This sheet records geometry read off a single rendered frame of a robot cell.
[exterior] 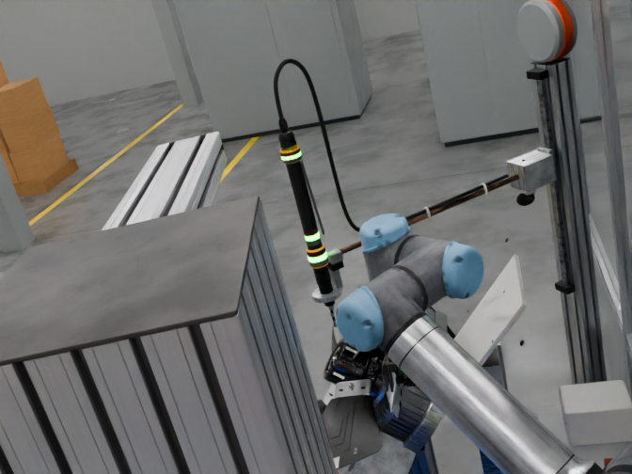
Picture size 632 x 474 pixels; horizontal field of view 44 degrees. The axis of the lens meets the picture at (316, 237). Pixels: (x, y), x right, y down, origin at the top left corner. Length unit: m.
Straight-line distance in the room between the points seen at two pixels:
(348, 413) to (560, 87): 0.94
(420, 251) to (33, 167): 8.95
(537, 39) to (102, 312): 1.56
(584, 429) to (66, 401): 1.71
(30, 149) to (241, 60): 2.70
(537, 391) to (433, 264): 2.85
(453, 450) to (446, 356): 2.63
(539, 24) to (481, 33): 5.13
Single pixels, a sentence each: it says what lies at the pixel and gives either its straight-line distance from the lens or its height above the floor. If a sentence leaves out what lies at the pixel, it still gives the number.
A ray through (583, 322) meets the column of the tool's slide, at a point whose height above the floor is 1.08.
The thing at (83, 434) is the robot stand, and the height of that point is 1.95.
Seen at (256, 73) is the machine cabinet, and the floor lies 0.73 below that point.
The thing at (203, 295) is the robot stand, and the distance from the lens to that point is 0.61.
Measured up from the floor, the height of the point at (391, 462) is 1.00.
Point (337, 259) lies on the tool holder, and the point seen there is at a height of 1.54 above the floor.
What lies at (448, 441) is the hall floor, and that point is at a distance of 3.67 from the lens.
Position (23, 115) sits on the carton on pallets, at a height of 0.91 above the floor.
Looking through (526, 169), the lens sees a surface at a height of 1.57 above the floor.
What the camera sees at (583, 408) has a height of 0.97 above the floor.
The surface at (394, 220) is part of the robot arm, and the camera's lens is 1.17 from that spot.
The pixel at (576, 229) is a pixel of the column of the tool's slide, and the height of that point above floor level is 1.36.
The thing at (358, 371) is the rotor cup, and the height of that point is 1.21.
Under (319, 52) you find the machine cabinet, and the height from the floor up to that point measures 0.83.
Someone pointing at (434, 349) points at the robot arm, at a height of 1.75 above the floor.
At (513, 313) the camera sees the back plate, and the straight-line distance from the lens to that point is 1.87.
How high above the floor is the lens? 2.27
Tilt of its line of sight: 22 degrees down
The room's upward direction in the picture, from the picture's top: 14 degrees counter-clockwise
